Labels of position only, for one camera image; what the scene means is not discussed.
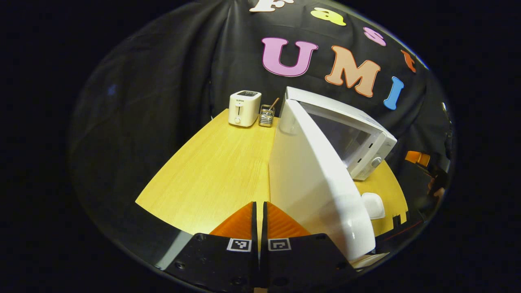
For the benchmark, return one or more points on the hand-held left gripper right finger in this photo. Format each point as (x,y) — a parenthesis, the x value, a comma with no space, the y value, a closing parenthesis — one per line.
(301,264)

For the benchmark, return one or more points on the white microwave oven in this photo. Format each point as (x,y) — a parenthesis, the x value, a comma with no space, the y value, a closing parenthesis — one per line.
(309,183)

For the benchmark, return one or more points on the white square plate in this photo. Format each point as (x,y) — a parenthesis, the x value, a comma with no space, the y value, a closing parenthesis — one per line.
(373,205)

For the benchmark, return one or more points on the black backdrop cloth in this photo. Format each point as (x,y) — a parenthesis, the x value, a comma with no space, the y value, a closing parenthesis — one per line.
(142,101)

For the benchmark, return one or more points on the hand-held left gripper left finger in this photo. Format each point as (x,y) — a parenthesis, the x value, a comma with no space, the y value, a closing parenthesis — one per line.
(215,264)

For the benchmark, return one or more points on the white toaster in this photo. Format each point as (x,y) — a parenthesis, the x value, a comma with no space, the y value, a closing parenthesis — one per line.
(243,109)

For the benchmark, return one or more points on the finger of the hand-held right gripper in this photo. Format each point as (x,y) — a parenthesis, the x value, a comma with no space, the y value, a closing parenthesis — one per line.
(416,158)

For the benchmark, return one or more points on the wooden utensil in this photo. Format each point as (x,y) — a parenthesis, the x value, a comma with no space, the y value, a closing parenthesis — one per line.
(274,103)

